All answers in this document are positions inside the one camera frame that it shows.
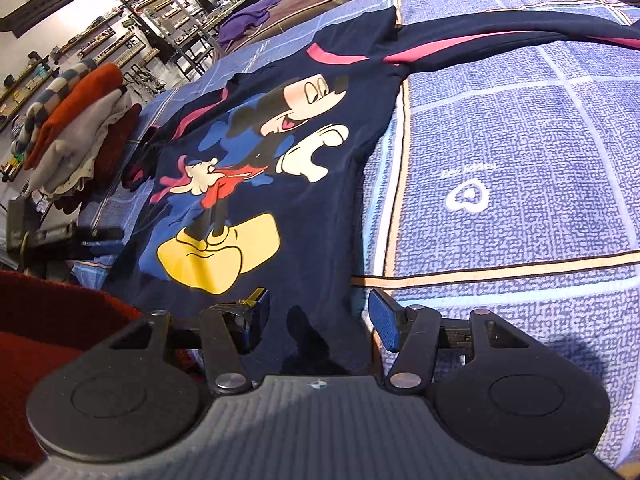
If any striped grey folded garment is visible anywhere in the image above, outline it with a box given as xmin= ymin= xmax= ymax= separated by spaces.
xmin=11 ymin=58 xmax=96 ymax=155

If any black metal shelf rack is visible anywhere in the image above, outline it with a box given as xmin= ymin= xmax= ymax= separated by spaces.
xmin=116 ymin=0 xmax=224 ymax=80

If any red fabric near camera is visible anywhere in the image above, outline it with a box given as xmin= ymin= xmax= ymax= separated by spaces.
xmin=1 ymin=271 xmax=141 ymax=467

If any dark red folded garment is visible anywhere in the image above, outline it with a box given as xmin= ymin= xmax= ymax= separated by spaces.
xmin=54 ymin=103 xmax=142 ymax=214

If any blue checked bedspread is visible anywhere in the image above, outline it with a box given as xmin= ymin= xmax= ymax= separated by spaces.
xmin=74 ymin=0 xmax=639 ymax=466

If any purple cloth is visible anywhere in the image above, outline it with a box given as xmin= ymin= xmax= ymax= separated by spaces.
xmin=218 ymin=0 xmax=282 ymax=49

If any beige folded garment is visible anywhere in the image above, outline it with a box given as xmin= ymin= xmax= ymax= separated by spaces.
xmin=27 ymin=87 xmax=132 ymax=196

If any black wall shelf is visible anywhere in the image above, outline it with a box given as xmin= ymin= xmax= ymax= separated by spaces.
xmin=0 ymin=0 xmax=75 ymax=38

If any navy cartoon mouse sweatshirt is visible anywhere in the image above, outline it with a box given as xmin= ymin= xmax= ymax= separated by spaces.
xmin=104 ymin=8 xmax=639 ymax=379

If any orange folded garment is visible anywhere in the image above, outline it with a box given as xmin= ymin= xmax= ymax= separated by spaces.
xmin=24 ymin=63 xmax=122 ymax=170

